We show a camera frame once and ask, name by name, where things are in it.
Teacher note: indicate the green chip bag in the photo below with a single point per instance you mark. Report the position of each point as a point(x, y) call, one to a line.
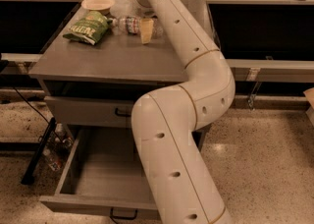
point(89, 29)

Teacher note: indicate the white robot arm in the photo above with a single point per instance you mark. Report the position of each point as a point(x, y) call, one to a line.
point(164, 119)

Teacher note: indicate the clear acrylic bracket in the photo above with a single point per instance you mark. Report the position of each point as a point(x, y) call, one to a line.
point(252, 95)

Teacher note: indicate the black stand leg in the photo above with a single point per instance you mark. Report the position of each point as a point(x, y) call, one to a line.
point(28, 178)

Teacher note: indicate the open grey bottom drawer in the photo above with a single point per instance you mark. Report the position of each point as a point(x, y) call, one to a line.
point(103, 176)

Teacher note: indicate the clear plastic water bottle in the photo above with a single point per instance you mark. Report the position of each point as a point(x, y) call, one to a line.
point(130, 25)

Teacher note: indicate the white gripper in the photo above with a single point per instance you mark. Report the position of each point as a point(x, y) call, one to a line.
point(142, 9)

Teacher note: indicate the bottles on floor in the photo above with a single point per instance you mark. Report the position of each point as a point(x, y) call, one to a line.
point(57, 149)

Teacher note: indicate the grey drawer cabinet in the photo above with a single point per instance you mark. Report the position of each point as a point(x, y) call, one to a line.
point(119, 67)

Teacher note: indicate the beige paper bowl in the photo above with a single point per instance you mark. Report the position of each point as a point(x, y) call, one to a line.
point(102, 6)

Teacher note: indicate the grey middle drawer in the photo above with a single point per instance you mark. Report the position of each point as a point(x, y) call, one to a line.
point(90, 112)

